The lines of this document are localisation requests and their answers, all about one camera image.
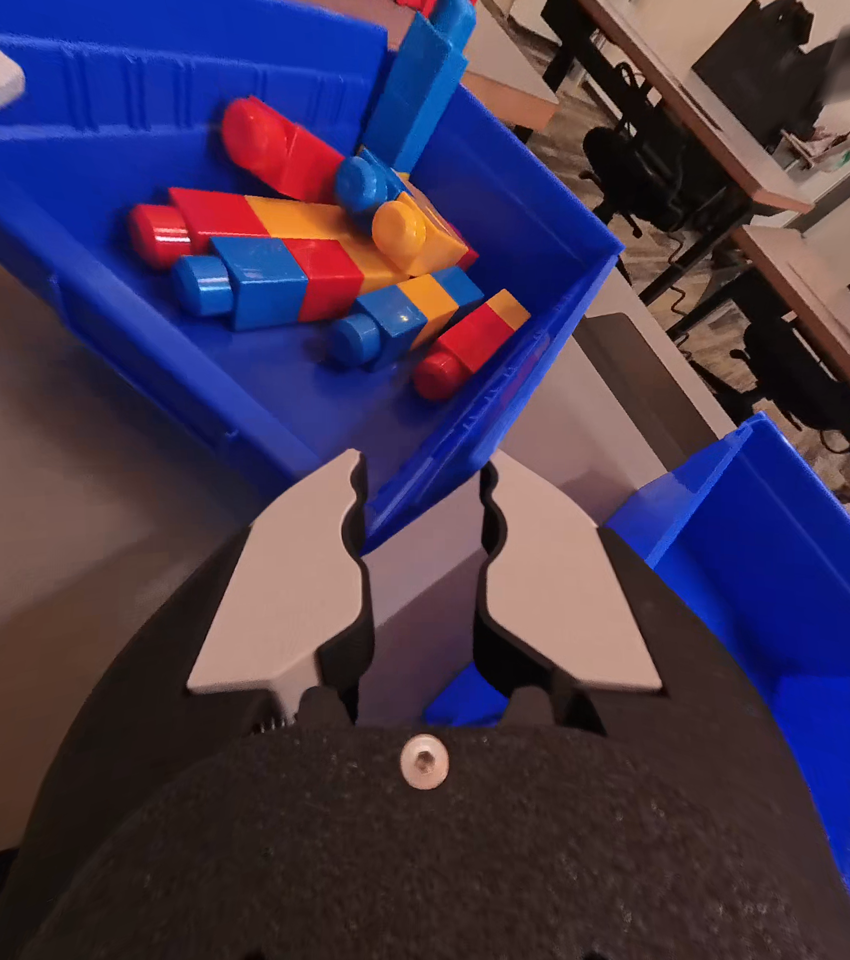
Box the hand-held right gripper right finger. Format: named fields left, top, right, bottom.
left=473, top=450, right=664, bottom=725

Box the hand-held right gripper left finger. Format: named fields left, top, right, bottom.
left=186, top=448, right=375, bottom=725

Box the blue plastic bin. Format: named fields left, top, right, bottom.
left=0, top=0, right=627, bottom=556
left=425, top=411, right=850, bottom=960

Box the group of block towers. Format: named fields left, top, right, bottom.
left=128, top=0, right=532, bottom=404

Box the wooden background desk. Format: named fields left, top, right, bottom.
left=575, top=0, right=816, bottom=219
left=728, top=223, right=850, bottom=496

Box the black table cable cover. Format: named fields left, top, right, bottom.
left=573, top=309, right=737, bottom=470

